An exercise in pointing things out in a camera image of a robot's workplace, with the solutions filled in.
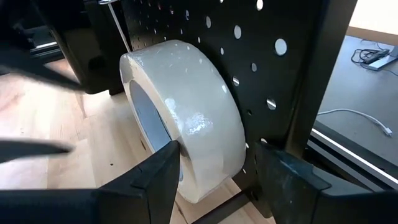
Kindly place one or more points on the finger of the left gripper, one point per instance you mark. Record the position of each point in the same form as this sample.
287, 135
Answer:
37, 70
31, 148

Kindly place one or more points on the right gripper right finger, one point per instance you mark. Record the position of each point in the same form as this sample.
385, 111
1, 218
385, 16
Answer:
295, 193

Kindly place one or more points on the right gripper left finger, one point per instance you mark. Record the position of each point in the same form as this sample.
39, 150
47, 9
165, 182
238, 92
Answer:
140, 193

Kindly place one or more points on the white tape roll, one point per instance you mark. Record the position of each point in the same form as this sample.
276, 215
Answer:
192, 109

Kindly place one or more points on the tall black pegboard bin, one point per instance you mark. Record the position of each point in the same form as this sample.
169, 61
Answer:
90, 46

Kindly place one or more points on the black metal pegboard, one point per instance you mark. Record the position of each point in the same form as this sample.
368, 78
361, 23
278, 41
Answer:
264, 77

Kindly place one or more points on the grey power strip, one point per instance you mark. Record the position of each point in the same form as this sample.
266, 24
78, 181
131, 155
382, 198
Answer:
384, 62

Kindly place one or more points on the light wooden desk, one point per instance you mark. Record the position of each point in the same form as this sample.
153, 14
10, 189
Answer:
376, 15

